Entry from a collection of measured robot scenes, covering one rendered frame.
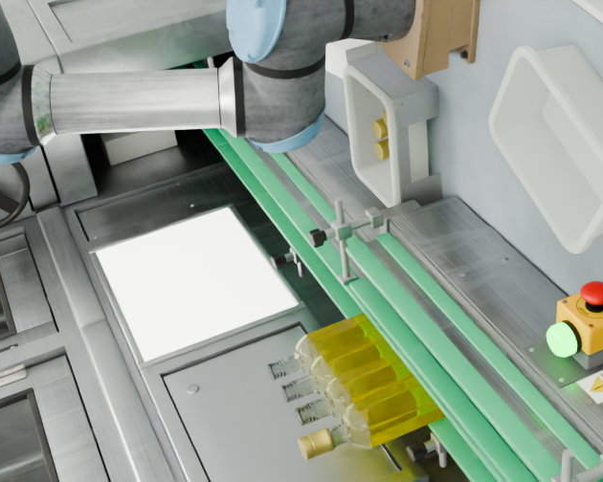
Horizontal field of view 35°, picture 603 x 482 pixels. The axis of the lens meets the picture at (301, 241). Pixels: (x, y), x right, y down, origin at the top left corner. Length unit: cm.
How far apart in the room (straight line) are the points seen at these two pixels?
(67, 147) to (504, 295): 122
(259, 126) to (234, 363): 54
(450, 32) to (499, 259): 35
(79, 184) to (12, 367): 57
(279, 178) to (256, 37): 68
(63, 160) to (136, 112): 94
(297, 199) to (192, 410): 46
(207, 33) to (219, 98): 91
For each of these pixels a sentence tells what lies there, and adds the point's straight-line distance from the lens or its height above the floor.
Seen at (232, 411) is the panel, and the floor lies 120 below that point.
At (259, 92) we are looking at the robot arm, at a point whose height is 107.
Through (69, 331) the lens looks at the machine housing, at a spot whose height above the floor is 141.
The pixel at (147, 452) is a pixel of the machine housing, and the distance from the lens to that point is 163.
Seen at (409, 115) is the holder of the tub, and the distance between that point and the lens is 154.
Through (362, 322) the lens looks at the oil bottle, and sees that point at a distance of 155.
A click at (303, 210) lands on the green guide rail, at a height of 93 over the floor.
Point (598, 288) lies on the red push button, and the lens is 125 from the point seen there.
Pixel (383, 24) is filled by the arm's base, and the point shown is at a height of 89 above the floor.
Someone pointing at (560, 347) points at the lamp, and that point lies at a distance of 126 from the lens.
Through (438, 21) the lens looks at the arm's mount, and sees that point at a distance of 135.
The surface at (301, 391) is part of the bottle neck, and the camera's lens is 148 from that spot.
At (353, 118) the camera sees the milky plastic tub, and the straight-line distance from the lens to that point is 169.
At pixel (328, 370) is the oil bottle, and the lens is 147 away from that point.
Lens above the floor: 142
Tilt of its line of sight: 15 degrees down
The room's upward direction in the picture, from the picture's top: 109 degrees counter-clockwise
